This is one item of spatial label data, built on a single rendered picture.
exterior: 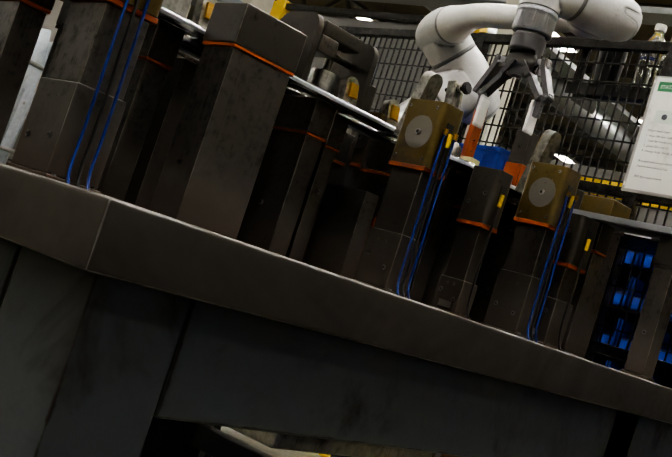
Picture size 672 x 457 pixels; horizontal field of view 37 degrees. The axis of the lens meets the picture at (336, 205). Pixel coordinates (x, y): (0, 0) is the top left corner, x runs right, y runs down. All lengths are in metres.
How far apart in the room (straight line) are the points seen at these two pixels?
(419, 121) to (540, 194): 0.35
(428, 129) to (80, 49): 0.66
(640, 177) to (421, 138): 1.01
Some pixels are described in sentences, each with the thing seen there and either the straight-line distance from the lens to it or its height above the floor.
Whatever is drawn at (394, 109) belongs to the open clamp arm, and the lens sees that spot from 2.16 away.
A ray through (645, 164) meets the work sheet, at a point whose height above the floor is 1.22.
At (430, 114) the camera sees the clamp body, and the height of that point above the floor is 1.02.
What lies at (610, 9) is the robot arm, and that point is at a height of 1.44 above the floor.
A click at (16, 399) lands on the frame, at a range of 0.62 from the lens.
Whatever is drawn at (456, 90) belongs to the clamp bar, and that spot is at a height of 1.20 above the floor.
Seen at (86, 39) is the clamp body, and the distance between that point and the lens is 1.30.
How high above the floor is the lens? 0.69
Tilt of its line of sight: 4 degrees up
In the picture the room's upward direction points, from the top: 18 degrees clockwise
